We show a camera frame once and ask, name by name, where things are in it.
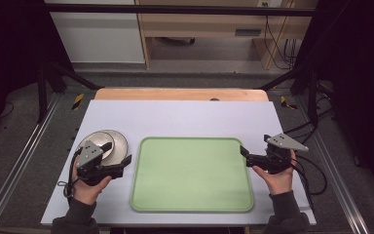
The black metal frame stand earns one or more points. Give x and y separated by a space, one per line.
312 97
42 87

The aluminium floor rail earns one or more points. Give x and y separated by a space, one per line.
337 182
19 165

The green tray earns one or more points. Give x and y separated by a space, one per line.
191 175

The black horizontal frame bar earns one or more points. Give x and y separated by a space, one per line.
175 9

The person's right hand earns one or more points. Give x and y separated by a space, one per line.
280 182

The person's left hand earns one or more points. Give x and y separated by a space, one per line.
89 194

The small silver metal plate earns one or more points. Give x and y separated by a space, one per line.
96 139

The wooden board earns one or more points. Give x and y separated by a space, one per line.
175 94

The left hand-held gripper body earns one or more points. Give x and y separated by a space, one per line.
91 156

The light wooden desk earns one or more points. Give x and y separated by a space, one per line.
207 24

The black curtain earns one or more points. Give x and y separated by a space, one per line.
360 81
9 48

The white cabinet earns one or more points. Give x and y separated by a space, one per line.
97 39

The yellow black tape strip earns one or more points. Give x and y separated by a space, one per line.
285 102
77 101

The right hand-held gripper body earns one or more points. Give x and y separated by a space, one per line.
277 159

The white table sheet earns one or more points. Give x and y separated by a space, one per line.
188 120

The large silver metal plate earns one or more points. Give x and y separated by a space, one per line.
120 149

